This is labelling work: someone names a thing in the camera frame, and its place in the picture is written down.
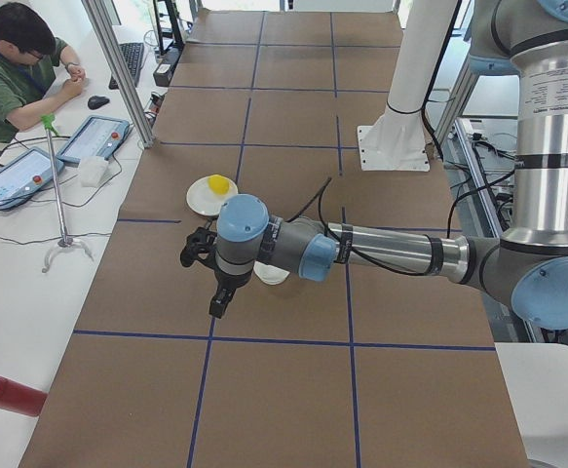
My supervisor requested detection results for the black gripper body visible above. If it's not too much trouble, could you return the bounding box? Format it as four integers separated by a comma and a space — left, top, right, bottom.
179, 226, 216, 267

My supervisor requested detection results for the yellow lemon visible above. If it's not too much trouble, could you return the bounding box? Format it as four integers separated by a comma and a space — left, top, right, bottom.
208, 175, 230, 196

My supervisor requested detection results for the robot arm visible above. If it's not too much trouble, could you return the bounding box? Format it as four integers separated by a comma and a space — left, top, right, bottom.
179, 1, 568, 331

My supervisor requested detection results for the white bowl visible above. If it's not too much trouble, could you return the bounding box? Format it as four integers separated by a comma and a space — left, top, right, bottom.
253, 261, 289, 286

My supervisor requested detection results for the white plate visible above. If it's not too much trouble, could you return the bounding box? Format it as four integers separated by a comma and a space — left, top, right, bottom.
186, 175, 239, 217

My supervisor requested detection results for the white tissue box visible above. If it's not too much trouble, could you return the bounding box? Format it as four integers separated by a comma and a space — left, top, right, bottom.
78, 156, 108, 187

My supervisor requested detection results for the brown paper table cover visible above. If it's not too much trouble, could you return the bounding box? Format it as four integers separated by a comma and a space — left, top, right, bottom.
21, 11, 527, 467

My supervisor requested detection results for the far teach pendant tablet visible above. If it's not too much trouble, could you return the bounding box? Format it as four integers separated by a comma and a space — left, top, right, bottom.
57, 115, 131, 165

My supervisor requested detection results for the teach pendant tablet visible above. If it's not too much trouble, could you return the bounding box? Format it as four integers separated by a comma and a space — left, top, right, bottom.
57, 115, 131, 165
0, 147, 54, 210

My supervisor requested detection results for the black device box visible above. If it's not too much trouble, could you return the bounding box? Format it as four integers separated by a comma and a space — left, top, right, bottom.
153, 48, 180, 88

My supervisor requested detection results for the black computer mouse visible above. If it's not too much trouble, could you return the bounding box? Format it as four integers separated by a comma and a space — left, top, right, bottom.
87, 96, 110, 110

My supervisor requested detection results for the near teach pendant tablet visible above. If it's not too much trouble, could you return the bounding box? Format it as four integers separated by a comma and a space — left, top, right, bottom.
0, 147, 54, 210

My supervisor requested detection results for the metal stand green clip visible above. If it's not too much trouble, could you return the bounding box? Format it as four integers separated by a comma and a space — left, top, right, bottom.
41, 113, 94, 273

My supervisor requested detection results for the black keyboard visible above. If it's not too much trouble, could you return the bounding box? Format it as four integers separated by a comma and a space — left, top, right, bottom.
119, 42, 144, 87

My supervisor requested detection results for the red cylinder tube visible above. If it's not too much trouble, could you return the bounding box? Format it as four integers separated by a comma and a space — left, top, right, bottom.
0, 375, 47, 417

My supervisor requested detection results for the seated man green shirt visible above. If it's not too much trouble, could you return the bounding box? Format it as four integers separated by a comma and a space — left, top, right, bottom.
0, 2, 86, 143

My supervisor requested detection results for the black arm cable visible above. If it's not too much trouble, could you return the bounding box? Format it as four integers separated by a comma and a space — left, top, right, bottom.
283, 175, 465, 277

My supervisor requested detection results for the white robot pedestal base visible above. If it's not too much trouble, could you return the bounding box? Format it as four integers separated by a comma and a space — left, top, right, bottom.
358, 0, 461, 172

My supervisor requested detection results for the aluminium frame post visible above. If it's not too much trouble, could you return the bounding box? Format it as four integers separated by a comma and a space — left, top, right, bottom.
81, 0, 155, 148

